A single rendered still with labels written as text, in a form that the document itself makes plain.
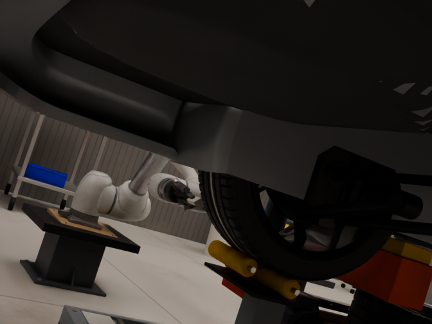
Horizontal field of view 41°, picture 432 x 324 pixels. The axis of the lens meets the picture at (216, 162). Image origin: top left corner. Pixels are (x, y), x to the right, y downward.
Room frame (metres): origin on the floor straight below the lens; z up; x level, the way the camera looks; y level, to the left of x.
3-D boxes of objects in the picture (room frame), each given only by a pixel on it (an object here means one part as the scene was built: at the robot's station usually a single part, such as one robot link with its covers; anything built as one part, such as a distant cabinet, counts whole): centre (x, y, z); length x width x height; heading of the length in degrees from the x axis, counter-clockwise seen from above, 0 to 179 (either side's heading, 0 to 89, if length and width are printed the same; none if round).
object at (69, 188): (5.17, 1.35, 0.54); 1.15 x 0.67 x 1.09; 27
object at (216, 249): (1.83, -0.14, 0.51); 0.29 x 0.06 x 0.06; 25
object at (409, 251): (2.06, -0.73, 0.70); 0.14 x 0.14 x 0.05; 25
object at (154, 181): (2.29, 0.16, 0.64); 0.16 x 0.13 x 0.11; 25
